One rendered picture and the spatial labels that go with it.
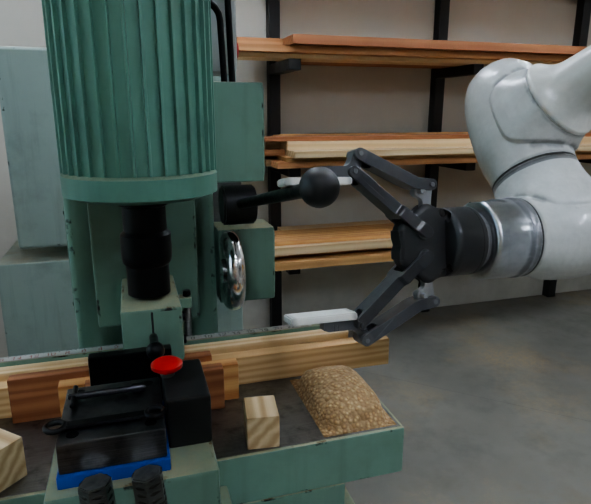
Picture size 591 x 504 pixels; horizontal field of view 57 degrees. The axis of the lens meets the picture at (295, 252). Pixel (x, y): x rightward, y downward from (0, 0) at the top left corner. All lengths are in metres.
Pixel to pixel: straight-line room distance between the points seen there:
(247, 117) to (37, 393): 0.48
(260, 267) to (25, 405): 0.38
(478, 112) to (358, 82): 2.52
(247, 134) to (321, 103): 2.31
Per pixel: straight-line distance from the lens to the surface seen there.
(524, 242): 0.61
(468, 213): 0.60
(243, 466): 0.62
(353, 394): 0.67
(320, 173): 0.45
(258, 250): 0.86
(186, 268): 0.78
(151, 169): 0.58
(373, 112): 3.27
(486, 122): 0.72
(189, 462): 0.51
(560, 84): 0.70
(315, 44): 2.59
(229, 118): 0.84
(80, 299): 0.89
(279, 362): 0.75
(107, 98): 0.58
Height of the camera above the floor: 1.26
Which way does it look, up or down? 14 degrees down
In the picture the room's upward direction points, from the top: straight up
